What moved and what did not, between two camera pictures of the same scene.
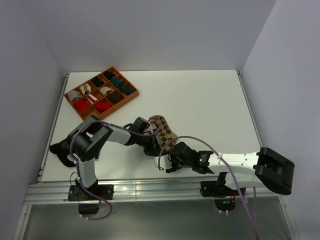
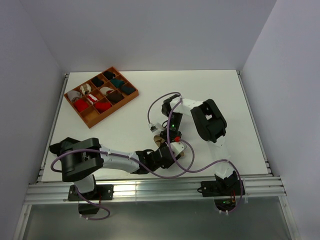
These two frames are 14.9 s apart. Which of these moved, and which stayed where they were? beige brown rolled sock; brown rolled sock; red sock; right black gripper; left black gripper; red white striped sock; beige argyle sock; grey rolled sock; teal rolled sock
Moved: left black gripper; right black gripper; beige argyle sock
Stayed: brown rolled sock; grey rolled sock; red white striped sock; teal rolled sock; red sock; beige brown rolled sock
